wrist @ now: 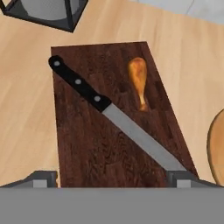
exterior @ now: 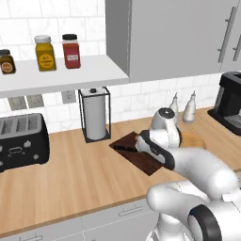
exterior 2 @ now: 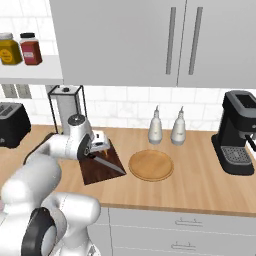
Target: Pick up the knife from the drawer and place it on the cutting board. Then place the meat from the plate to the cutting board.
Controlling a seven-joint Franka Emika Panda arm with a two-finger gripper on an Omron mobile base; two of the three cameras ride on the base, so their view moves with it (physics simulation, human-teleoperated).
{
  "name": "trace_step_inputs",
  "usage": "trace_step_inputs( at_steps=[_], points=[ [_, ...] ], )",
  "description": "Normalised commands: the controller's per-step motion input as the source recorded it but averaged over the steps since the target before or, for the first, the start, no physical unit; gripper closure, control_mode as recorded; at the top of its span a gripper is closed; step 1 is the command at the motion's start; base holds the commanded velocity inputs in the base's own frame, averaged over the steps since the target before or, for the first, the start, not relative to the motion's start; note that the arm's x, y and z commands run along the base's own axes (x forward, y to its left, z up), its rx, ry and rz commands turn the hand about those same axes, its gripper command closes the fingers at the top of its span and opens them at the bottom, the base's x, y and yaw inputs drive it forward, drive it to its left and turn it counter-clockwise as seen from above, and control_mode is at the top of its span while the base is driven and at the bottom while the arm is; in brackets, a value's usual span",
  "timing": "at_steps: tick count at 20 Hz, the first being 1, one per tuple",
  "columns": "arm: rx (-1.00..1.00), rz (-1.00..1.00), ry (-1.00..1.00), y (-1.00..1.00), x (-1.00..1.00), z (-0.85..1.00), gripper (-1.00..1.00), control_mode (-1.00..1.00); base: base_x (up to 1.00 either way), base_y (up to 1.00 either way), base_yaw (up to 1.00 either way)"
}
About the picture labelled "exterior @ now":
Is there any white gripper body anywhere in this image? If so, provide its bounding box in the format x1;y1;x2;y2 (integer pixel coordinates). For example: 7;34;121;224
135;137;152;154

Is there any dark brown cutting board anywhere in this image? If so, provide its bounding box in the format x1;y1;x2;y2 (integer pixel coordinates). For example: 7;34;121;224
108;131;165;177

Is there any grey drawer front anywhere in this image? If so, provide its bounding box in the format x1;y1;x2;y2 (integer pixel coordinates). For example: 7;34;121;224
81;199;159;241
0;216;85;241

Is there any black paper towel holder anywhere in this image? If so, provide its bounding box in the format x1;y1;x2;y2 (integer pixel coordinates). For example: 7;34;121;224
77;86;113;144

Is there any white dispenser bottle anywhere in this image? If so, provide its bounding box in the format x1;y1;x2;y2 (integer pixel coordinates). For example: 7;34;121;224
182;90;199;124
169;91;181;124

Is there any white paper towel roll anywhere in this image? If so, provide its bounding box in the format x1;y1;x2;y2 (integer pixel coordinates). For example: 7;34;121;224
82;93;107;141

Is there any black coffee machine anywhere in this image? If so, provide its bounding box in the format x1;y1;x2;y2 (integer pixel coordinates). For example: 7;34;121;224
207;71;241;137

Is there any wide grey cupboard door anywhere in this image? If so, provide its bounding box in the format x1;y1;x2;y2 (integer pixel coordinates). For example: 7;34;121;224
104;0;241;84

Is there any red spice jar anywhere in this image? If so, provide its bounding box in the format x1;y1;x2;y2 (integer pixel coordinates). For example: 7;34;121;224
61;33;82;70

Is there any black toaster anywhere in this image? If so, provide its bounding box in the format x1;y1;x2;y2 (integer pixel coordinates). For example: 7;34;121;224
0;112;51;173

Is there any yellow spice jar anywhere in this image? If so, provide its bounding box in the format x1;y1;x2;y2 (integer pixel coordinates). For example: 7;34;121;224
33;34;57;72

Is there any narrow grey cupboard door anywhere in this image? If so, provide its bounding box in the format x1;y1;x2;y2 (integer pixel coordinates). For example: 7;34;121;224
218;0;241;73

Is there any brown spice jar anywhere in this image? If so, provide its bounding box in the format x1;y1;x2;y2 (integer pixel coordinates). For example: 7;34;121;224
0;48;17;75

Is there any grey drawer handle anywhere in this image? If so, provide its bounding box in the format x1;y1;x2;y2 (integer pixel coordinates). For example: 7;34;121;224
20;233;44;241
118;204;144;217

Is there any grey wall outlet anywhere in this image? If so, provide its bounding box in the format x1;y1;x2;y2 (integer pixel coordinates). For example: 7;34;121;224
60;89;77;105
25;93;45;109
7;95;27;112

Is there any white wall shelf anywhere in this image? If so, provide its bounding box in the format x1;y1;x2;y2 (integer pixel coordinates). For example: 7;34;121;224
0;54;131;99

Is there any long grey cupboard handle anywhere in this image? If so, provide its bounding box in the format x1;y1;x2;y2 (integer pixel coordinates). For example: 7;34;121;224
217;6;239;64
232;33;241;62

